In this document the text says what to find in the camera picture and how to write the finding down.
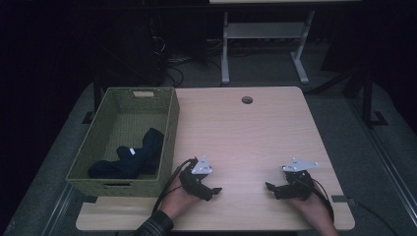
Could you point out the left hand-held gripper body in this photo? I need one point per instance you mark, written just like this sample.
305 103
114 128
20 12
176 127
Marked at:
191 180

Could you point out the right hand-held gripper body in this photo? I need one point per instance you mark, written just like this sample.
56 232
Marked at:
300 185

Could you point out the dark navy garment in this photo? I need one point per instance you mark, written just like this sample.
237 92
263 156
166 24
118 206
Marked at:
134 160

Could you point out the green woven basket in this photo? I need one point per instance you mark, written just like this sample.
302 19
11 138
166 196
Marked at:
131 111

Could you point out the person's left hand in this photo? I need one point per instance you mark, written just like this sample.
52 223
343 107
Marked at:
177 201

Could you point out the person's right hand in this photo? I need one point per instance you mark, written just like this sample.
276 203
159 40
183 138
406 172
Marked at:
314 209

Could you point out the grey tape strip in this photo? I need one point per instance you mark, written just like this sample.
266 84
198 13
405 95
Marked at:
339 198

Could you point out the black stand leg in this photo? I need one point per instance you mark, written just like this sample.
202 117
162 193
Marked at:
367 105
97 98

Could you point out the metal floor rail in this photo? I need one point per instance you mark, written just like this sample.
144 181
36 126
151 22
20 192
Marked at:
390 164
60 209

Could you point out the white metal stand frame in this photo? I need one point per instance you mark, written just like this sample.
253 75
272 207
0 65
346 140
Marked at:
265 30

